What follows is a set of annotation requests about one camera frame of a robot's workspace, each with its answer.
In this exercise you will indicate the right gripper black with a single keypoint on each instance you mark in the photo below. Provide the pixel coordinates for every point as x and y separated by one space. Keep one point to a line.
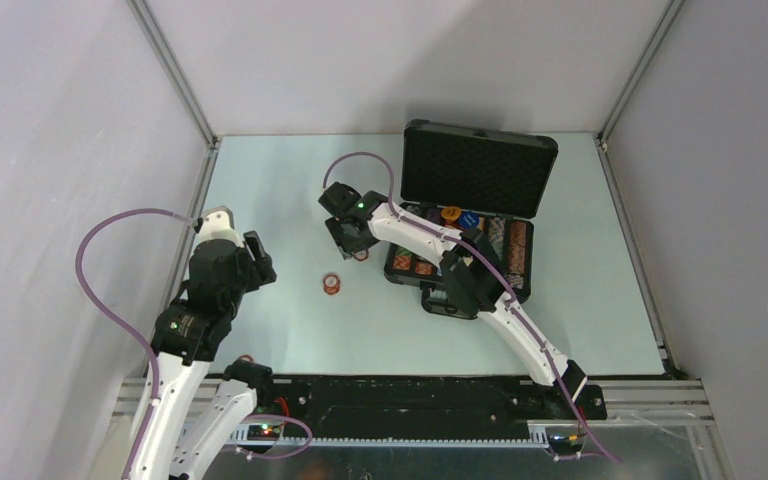
346 247

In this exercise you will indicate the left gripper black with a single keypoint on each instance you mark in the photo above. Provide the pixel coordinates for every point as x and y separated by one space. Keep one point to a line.
262 271

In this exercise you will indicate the red poker chip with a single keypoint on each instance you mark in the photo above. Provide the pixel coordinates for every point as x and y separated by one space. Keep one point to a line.
332 291
361 256
331 280

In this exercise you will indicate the orange round button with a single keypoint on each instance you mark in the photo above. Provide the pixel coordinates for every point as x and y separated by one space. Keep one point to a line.
451 214

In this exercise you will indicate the blue round dealer button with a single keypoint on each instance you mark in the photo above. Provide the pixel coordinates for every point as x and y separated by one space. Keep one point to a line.
468 220

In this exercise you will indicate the black poker set case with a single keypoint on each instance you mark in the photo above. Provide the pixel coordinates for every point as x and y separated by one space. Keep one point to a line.
490 172

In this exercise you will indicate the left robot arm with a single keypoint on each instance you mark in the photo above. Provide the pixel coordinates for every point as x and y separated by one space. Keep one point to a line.
185 343

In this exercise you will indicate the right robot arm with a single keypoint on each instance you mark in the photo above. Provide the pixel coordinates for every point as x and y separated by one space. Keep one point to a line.
469 269

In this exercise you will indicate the green chip stack row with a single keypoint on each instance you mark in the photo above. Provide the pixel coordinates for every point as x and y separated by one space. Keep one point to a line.
403 260

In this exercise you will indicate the purple chip stack row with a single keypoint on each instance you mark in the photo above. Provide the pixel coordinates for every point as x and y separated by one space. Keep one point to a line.
424 268

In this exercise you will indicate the blue orange chip stack row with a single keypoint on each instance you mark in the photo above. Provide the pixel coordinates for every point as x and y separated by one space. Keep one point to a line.
496 235

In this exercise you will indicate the dark orange chip stack row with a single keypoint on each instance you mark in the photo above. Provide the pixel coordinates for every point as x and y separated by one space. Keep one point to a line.
517 254

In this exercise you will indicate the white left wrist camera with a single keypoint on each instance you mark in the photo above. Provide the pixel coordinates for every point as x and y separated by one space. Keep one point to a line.
216 224

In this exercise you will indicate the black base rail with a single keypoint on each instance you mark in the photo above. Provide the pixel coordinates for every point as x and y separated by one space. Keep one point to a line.
420 408

